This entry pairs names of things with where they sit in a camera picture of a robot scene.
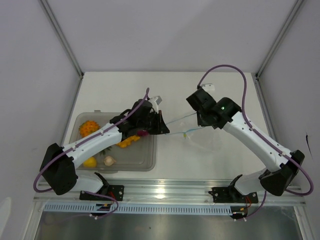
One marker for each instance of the aluminium frame post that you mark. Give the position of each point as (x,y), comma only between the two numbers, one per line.
(52,19)
(280,36)

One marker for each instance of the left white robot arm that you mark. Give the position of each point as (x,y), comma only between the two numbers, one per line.
(60,162)

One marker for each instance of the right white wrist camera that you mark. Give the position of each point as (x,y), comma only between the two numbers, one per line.
(208,87)

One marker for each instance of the left aluminium frame post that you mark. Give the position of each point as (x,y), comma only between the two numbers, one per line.
(52,19)

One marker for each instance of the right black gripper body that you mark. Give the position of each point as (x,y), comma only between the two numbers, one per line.
(201,121)

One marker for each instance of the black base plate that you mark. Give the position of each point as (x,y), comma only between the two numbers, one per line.
(112,191)
(229,194)

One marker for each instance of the beige toy garlic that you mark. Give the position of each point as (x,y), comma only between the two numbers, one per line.
(109,161)

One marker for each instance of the clear zip top bag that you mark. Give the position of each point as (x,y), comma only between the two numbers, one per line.
(185,127)

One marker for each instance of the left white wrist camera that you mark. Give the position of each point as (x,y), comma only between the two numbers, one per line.
(155,102)

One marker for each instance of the right aluminium frame post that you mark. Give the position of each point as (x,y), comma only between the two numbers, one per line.
(280,36)

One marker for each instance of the orange toy pineapple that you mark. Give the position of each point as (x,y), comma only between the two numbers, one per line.
(88,127)

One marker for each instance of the purple toy onion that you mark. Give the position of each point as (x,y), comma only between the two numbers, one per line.
(142,133)

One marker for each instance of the white slotted cable duct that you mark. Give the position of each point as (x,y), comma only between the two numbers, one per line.
(130,208)

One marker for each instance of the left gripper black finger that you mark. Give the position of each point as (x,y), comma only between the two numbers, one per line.
(158,127)
(160,119)

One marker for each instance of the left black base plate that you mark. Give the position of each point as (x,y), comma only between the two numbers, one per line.
(112,191)

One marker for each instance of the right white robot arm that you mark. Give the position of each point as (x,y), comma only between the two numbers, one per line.
(281,164)

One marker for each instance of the yellow toy lemon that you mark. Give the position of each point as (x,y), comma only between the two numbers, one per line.
(90,163)

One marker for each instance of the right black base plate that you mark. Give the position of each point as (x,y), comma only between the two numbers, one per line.
(229,194)

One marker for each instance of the orange toy carrot pieces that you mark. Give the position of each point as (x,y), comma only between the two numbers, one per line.
(127,142)

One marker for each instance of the grey translucent plastic bin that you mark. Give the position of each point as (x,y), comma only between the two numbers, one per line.
(140,156)

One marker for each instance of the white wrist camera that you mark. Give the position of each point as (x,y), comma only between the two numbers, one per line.
(155,102)
(208,87)

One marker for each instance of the aluminium front rail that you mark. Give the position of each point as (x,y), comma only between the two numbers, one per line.
(169,192)

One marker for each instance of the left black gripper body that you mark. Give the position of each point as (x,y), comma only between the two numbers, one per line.
(148,123)

